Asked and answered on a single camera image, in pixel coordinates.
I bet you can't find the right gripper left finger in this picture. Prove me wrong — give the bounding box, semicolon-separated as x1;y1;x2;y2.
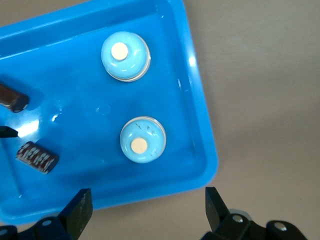
0;188;93;240

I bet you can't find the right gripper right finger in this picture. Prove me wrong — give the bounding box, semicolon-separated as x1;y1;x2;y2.
202;186;308;240

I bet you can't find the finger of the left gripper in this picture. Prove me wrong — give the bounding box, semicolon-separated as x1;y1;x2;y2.
0;125;20;139

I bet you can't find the glossy dark brown capacitor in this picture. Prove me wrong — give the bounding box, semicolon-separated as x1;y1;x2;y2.
0;82;30;114

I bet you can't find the dark capacitor white print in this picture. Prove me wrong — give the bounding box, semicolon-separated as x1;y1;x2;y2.
15;141;60;176

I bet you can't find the scratched light blue bell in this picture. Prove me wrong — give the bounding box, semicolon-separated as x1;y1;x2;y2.
119;115;167;165

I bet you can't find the light blue call bell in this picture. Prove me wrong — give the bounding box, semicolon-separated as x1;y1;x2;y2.
100;31;153;83

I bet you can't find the blue plastic tray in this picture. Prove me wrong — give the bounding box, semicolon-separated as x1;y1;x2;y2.
0;0;220;225

